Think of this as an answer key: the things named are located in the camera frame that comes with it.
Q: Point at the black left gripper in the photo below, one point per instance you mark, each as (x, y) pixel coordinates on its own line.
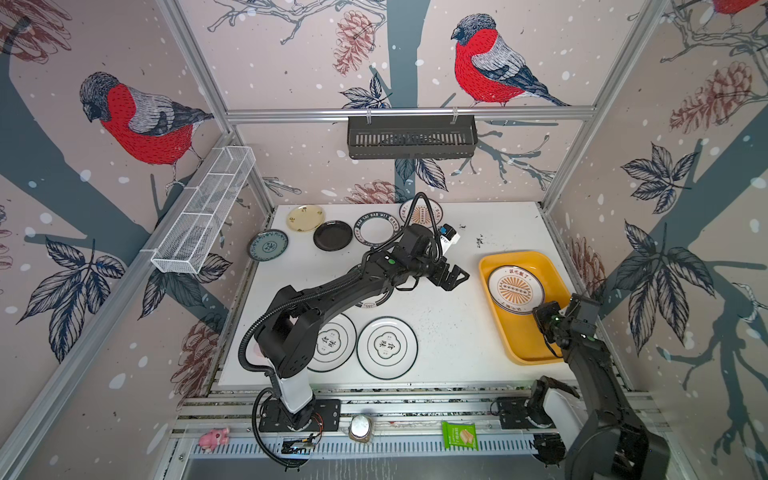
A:
(450, 281)

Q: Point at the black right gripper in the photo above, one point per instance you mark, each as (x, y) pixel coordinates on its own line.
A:
(542, 311)

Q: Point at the orange sunburst plate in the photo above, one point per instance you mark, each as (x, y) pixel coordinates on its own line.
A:
(421, 214)
(515, 289)

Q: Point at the white flower motif plate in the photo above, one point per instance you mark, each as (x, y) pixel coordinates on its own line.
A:
(335, 345)
(387, 348)

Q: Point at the green rim red ring plate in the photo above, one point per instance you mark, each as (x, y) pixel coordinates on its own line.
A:
(376, 301)

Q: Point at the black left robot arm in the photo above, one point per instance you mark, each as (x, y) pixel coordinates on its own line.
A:
(280, 344)

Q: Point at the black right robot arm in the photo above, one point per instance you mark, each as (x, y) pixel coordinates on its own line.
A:
(603, 436)

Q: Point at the yellow plastic bin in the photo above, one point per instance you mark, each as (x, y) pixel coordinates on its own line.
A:
(520, 336)

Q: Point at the far green lettered rim plate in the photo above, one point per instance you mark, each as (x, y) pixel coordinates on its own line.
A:
(375, 228)

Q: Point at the black small plate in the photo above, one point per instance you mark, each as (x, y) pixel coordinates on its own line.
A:
(332, 236)

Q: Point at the yellow small plate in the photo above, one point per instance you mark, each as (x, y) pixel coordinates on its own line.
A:
(305, 218)

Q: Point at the green snack packet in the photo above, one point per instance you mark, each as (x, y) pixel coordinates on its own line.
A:
(459, 435)

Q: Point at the small glass jar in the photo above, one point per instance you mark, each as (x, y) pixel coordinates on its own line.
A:
(360, 429)

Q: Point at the small teal patterned plate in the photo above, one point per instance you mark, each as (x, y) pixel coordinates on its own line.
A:
(267, 245)

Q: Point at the pink pig toy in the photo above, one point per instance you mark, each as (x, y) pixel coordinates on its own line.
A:
(215, 438)

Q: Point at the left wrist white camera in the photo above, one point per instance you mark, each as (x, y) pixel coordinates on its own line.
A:
(448, 236)

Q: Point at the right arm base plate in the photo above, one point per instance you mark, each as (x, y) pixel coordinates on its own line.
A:
(513, 413)

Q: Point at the black hanging wire basket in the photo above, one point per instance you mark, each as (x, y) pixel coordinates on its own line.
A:
(412, 137)

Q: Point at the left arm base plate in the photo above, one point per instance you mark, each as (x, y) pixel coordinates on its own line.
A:
(274, 418)

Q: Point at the white wire mesh shelf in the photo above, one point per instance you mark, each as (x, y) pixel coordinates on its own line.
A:
(194, 232)

